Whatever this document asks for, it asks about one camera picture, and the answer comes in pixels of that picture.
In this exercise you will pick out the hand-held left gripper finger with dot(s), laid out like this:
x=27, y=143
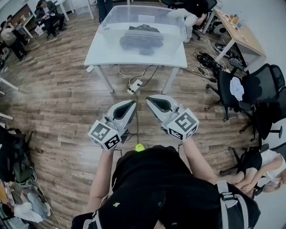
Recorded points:
x=116, y=108
x=130, y=116

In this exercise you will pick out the dark grey garment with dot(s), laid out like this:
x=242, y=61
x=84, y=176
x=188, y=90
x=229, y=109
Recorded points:
x=143, y=41

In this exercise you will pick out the black backpack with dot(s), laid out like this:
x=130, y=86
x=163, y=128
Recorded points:
x=13, y=143

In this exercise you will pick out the black white sneaker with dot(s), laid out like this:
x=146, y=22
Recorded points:
x=222, y=49

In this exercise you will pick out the teal cup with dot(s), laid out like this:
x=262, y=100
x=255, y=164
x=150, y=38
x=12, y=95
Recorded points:
x=240, y=24

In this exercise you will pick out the person's black shirt torso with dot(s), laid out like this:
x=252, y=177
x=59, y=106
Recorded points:
x=156, y=183

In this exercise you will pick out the person's neon yellow shoe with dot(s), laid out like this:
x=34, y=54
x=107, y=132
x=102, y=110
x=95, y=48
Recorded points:
x=140, y=147

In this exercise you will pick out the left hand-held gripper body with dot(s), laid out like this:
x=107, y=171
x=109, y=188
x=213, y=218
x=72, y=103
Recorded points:
x=102, y=134

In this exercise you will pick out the light wooden desk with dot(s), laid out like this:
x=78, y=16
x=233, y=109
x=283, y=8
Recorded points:
x=248, y=35

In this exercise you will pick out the person's right forearm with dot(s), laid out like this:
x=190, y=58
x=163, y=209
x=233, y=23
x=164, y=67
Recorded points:
x=198, y=161

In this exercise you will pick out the white power adapter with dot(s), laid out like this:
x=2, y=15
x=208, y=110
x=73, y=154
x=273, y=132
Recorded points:
x=89, y=69

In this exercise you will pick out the person's left forearm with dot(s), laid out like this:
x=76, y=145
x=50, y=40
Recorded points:
x=100, y=174

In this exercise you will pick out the blue white fabric heap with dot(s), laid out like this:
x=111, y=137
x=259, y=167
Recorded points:
x=33, y=208

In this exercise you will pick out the white crumpled cloth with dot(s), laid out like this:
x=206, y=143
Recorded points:
x=237, y=88

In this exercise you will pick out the white desk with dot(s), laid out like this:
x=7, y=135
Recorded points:
x=71, y=4

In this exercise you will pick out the white table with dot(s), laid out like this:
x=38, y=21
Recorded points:
x=98, y=58

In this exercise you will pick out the white round case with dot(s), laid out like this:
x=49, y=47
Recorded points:
x=219, y=27

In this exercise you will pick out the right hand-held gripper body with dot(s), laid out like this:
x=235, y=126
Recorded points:
x=185, y=121

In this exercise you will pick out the clear plastic storage bin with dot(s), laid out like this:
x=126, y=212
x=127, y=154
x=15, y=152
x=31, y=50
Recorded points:
x=116, y=20

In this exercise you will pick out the small white plate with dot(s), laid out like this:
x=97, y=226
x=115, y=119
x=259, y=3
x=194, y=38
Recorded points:
x=235, y=28
x=244, y=38

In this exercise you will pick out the brown wall panel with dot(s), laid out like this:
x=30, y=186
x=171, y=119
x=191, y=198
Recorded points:
x=22, y=12

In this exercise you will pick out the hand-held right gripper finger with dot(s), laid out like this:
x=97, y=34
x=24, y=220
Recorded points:
x=156, y=109
x=165, y=98

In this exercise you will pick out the black office chair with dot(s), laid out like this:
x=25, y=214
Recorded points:
x=263, y=120
x=225, y=89
x=212, y=4

